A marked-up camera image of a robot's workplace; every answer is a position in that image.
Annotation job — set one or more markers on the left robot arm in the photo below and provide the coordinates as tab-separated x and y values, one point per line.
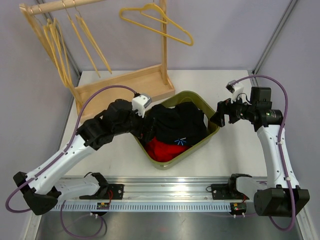
117	119

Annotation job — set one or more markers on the white slotted cable duct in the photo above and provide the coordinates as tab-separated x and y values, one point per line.
117	206

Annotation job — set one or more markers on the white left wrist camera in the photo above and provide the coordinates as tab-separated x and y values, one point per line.
140	102

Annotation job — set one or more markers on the yellow hanger of white shirt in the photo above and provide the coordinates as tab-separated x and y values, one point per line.
85	29

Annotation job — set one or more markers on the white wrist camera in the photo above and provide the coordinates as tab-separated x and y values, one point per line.
140	102
235	88

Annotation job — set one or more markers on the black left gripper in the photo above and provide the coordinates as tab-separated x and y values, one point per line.
146	133

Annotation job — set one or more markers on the aluminium frame post right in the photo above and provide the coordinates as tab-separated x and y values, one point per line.
275	35

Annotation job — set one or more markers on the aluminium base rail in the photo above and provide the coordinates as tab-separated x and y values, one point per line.
170	187

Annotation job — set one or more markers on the yellow hanger of black shirt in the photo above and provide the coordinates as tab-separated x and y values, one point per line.
163	19

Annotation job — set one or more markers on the aluminium frame post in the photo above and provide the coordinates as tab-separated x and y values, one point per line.
275	35
71	60

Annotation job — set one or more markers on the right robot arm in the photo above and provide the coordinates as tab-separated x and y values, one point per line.
267	123

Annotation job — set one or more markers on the black t shirt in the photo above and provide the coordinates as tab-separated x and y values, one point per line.
180	125

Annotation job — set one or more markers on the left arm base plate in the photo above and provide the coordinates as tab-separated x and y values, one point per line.
111	192

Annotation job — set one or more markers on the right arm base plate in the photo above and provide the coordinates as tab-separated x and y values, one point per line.
225	192

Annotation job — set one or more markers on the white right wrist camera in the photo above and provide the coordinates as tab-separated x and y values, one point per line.
235	88

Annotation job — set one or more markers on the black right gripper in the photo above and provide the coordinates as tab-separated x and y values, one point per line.
225	107

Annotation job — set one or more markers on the wooden clothes rack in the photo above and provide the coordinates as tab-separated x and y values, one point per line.
92	98

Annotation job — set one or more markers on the aluminium frame post left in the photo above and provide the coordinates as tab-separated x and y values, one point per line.
71	60

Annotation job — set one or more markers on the olive green plastic basket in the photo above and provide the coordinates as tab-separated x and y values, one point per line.
181	97

